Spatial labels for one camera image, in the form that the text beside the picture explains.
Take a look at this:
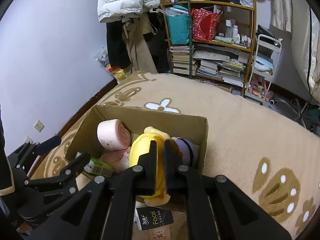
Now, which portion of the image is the green tissue pack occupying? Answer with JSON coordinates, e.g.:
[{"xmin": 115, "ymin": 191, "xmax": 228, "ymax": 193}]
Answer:
[{"xmin": 84, "ymin": 157, "xmax": 114, "ymax": 178}]

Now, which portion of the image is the black Face tissue pack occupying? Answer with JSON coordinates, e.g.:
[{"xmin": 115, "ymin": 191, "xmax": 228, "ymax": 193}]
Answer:
[{"xmin": 135, "ymin": 206, "xmax": 174, "ymax": 231}]

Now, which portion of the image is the purple haired plush doll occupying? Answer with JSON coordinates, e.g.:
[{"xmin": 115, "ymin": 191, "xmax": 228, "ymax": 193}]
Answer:
[{"xmin": 172, "ymin": 137, "xmax": 199, "ymax": 167}]

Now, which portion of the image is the pink roll plush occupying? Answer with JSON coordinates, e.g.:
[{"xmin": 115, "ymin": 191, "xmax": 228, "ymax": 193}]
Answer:
[{"xmin": 97, "ymin": 119, "xmax": 131, "ymax": 151}]

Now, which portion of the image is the yellow plush toy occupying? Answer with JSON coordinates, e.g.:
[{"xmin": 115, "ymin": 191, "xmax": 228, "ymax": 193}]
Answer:
[{"xmin": 128, "ymin": 126, "xmax": 172, "ymax": 207}]

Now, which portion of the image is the cardboard box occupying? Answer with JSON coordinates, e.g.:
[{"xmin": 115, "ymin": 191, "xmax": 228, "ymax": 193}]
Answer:
[{"xmin": 66, "ymin": 106, "xmax": 208, "ymax": 171}]

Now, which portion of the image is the plastic bag of toys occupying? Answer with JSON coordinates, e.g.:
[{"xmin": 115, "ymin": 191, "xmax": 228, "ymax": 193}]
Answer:
[{"xmin": 95, "ymin": 47, "xmax": 127, "ymax": 83}]

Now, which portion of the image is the black coat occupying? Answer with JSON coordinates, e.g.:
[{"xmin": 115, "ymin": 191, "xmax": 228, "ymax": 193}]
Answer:
[{"xmin": 106, "ymin": 21, "xmax": 131, "ymax": 69}]

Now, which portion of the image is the stack of books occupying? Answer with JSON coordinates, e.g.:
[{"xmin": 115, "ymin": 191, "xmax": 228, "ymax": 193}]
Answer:
[{"xmin": 169, "ymin": 45, "xmax": 198, "ymax": 76}]

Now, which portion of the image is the white rolling cart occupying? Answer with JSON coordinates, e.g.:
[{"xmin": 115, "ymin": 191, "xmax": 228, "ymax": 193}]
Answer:
[{"xmin": 244, "ymin": 34, "xmax": 283, "ymax": 105}]

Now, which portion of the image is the beige trench coat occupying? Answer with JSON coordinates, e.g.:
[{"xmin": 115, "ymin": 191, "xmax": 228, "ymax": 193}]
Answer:
[{"xmin": 122, "ymin": 18, "xmax": 158, "ymax": 75}]

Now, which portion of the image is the wooden bookshelf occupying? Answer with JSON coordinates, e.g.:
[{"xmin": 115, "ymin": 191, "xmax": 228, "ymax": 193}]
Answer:
[{"xmin": 160, "ymin": 0, "xmax": 257, "ymax": 90}]

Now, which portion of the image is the red gift bag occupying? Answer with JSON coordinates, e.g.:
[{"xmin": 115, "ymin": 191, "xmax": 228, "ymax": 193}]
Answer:
[{"xmin": 191, "ymin": 8, "xmax": 223, "ymax": 42}]

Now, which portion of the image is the teal gift bag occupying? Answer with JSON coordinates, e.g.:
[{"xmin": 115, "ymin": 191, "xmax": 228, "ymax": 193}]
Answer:
[{"xmin": 164, "ymin": 5, "xmax": 189, "ymax": 45}]

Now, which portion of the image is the lower wall socket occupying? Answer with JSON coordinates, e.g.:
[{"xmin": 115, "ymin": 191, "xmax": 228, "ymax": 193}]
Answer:
[{"xmin": 24, "ymin": 136, "xmax": 34, "ymax": 144}]

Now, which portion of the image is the wall socket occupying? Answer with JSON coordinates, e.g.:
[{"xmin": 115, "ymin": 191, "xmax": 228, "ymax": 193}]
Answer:
[
  {"xmin": 24, "ymin": 136, "xmax": 34, "ymax": 144},
  {"xmin": 34, "ymin": 120, "xmax": 44, "ymax": 132}
]

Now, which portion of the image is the upper wall socket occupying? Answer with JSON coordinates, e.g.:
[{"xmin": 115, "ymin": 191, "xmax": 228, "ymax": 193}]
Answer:
[{"xmin": 34, "ymin": 120, "xmax": 44, "ymax": 132}]

